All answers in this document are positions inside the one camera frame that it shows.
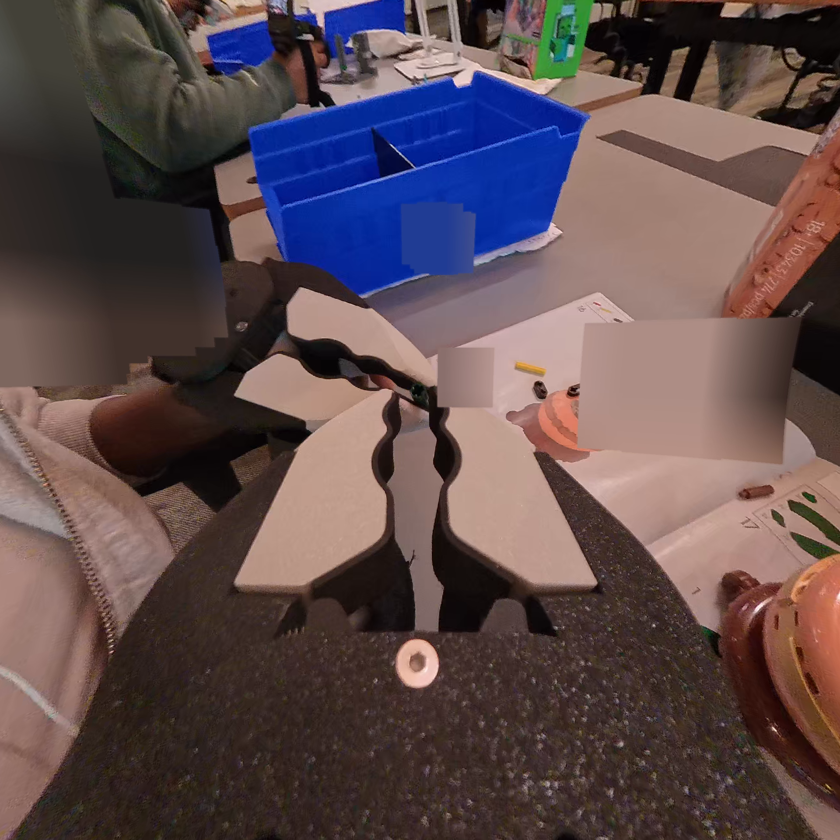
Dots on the blue plastic bin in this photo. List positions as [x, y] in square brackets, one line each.
[249, 43]
[341, 223]
[361, 19]

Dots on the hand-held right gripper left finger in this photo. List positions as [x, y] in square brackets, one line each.
[321, 512]

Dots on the person's left forearm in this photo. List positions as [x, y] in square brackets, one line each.
[59, 420]

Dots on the person's left hand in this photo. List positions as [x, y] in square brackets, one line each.
[131, 433]

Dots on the grey desk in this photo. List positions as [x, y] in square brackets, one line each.
[623, 249]

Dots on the white stand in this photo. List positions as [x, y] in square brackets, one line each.
[433, 59]

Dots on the white paper sheet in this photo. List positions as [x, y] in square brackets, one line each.
[531, 241]

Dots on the orange and black toy box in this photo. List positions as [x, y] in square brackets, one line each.
[787, 249]

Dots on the dark furniture legs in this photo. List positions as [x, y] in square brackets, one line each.
[682, 39]

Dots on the person's grey zip hoodie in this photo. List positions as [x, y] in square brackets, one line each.
[39, 590]

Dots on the pink round brick piece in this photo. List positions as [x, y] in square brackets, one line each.
[554, 423]

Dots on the white instruction booklet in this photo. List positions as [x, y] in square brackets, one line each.
[656, 505]

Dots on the black brick piece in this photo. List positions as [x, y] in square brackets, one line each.
[540, 388]

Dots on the neighbouring grey table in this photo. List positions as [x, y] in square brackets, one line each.
[590, 85]

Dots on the yellow brick piece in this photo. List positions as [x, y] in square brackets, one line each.
[530, 367]

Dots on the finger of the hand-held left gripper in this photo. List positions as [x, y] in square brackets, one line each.
[348, 325]
[282, 387]

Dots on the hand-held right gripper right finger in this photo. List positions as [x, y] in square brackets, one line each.
[512, 518]

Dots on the brown brick piece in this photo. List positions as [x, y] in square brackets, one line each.
[756, 491]

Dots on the pink and brown pot model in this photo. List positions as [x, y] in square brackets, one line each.
[807, 643]

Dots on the green stem brick piece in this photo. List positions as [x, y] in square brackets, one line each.
[417, 394]

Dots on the green printed toy box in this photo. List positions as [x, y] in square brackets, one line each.
[551, 39]

